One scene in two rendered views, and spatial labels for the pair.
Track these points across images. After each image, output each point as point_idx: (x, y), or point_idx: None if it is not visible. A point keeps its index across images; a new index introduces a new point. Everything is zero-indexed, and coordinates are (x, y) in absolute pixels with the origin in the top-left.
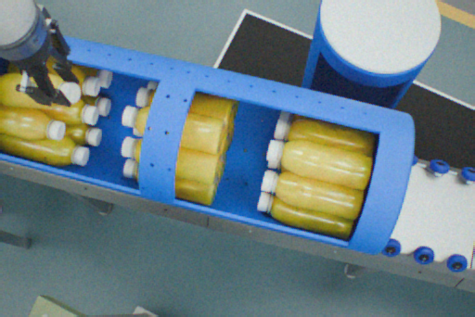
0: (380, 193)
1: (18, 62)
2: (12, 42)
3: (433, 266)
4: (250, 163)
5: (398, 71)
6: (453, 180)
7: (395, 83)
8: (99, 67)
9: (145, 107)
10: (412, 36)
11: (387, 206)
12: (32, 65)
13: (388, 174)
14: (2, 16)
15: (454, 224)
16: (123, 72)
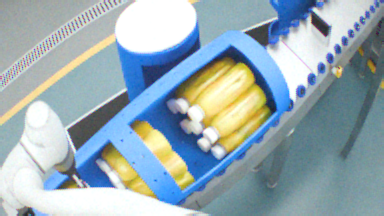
0: (264, 66)
1: (70, 169)
2: (67, 150)
3: (307, 92)
4: (182, 153)
5: (192, 29)
6: (271, 51)
7: (196, 38)
8: (81, 164)
9: (115, 164)
10: (178, 12)
11: (272, 68)
12: (75, 166)
13: (256, 55)
14: (62, 130)
15: (294, 68)
16: (92, 154)
